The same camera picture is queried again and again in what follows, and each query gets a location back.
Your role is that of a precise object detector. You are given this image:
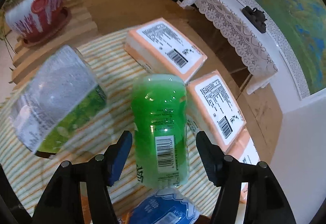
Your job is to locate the black teapot set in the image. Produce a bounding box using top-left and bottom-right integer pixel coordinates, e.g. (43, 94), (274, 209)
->
(241, 6), (267, 33)

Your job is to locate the striped tablecloth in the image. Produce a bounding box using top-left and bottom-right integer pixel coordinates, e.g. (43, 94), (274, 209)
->
(1, 28), (219, 216)

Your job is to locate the orange tissue pack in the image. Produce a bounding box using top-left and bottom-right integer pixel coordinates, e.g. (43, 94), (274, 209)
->
(228, 126), (260, 204)
(186, 70), (246, 152)
(124, 18), (207, 83)

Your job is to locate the white lace tablecloth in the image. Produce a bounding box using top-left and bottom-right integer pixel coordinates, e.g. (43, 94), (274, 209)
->
(178, 0), (278, 95)

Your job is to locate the green plastic cup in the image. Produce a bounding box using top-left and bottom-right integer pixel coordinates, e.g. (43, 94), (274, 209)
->
(131, 74), (188, 189)

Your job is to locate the white red ceramic plant pot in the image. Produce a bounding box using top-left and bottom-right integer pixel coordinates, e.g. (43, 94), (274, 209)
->
(4, 0), (64, 43)

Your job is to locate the blue orange printed cup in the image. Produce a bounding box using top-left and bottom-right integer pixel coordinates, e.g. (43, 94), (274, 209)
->
(119, 188), (200, 224)

